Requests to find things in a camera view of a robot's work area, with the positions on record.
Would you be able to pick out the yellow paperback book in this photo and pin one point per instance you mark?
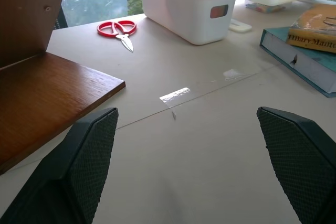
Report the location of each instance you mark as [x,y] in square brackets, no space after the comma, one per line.
[315,28]

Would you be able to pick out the brown wooden shelf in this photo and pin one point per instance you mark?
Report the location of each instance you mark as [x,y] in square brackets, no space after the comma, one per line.
[39,82]

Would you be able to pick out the pastel box under basket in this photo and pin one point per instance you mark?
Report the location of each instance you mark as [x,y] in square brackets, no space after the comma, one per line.
[265,7]

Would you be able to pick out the teal hardcover book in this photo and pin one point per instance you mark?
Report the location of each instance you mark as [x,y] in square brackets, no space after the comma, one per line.
[302,58]

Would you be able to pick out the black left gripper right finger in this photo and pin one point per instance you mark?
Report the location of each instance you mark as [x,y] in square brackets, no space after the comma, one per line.
[302,161]

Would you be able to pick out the white plastic storage bin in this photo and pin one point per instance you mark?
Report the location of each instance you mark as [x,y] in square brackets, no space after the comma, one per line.
[189,16]

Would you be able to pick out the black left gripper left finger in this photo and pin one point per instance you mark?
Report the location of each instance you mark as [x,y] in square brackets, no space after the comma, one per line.
[78,171]

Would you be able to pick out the small white flat lid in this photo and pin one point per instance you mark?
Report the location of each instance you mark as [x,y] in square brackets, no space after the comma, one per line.
[240,26]

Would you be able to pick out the clear tape strip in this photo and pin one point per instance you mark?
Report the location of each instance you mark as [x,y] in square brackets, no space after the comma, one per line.
[178,95]

